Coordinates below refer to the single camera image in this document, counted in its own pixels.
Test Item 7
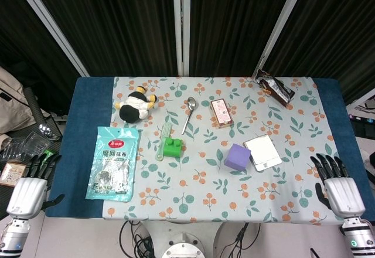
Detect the beige bag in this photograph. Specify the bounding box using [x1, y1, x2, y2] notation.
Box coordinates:
[0, 66, 39, 135]

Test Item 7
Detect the floral tablecloth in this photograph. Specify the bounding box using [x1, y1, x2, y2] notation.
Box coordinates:
[103, 76, 357, 226]

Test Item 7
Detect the light green comb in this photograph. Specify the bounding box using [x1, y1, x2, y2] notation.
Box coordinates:
[155, 123, 172, 162]

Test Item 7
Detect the purple cube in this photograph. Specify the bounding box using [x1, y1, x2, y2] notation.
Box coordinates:
[224, 143, 252, 172]

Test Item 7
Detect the pink printed small box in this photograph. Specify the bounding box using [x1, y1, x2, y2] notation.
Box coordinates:
[210, 99, 234, 129]

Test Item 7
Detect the brown framed box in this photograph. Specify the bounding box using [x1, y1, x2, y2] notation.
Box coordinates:
[0, 161, 28, 187]

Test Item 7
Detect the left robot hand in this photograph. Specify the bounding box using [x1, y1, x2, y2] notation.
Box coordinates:
[6, 153, 65, 218]

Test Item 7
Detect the cleaning cloth package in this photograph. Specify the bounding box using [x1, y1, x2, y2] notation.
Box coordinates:
[85, 125, 140, 203]

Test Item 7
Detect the brown snack packet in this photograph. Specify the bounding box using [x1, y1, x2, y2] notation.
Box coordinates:
[255, 68, 296, 108]

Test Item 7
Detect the metal ladle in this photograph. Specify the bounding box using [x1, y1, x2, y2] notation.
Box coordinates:
[38, 123, 61, 141]

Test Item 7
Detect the metal spoon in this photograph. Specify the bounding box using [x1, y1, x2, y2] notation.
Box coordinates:
[181, 96, 198, 135]

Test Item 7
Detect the green toy block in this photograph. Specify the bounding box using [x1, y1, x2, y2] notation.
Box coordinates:
[162, 137, 183, 158]

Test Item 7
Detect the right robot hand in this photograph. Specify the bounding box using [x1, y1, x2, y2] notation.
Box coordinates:
[309, 153, 367, 219]

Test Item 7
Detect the blue table mat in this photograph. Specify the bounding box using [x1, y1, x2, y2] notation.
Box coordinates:
[45, 76, 375, 222]

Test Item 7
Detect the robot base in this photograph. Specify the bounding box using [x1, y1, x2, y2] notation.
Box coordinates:
[140, 220, 226, 258]

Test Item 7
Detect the clear plastic tray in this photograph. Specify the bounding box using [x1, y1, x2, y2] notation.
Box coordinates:
[17, 131, 53, 161]

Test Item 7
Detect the black white plush toy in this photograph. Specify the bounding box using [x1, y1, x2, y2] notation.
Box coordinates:
[113, 86, 159, 123]

